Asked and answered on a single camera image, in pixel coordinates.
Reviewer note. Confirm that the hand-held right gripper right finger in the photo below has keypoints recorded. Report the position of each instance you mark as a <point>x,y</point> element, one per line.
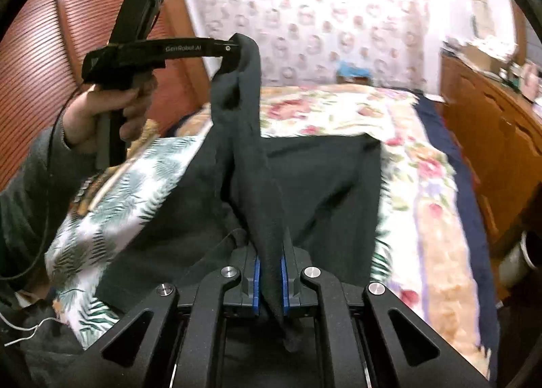
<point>285,286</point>

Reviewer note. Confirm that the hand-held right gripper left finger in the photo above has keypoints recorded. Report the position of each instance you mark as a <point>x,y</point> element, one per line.
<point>256,286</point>

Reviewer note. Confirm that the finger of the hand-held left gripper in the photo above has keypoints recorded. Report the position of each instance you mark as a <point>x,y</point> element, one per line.
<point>230,51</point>

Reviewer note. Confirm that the black printed t-shirt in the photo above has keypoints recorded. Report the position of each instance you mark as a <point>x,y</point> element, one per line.
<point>322,189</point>

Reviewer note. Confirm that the person's left forearm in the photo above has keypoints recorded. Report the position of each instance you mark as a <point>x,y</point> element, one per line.
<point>29,210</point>

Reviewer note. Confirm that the person's left hand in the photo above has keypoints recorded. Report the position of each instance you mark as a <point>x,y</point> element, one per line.
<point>87,117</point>

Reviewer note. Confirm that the tan fuzzy cloth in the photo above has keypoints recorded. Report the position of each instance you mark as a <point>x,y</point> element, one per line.
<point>146,134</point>

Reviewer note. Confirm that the circle patterned curtain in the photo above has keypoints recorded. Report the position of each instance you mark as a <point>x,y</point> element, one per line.
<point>330,19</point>

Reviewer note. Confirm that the floral bedspread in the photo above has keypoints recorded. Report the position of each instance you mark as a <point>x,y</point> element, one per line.
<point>330,112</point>

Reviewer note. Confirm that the blue cloth bundle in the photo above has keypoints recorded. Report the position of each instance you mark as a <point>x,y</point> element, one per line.
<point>353,71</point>

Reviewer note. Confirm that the leaf print cloth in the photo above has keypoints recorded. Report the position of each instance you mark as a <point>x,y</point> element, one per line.
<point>127,197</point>

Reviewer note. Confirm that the navy bed sheet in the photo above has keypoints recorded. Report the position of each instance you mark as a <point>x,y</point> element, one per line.
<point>457,184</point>

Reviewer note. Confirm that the metal cylinder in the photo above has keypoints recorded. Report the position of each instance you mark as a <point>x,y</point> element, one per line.
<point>520,261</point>

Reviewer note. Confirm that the cardboard box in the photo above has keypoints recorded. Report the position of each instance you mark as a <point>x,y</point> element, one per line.
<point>491,55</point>

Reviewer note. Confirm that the wooden sideboard cabinet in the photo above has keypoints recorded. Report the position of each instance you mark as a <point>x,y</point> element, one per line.
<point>495,125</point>

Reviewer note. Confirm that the pink bottle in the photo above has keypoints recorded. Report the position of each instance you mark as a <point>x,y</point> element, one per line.
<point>532,78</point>

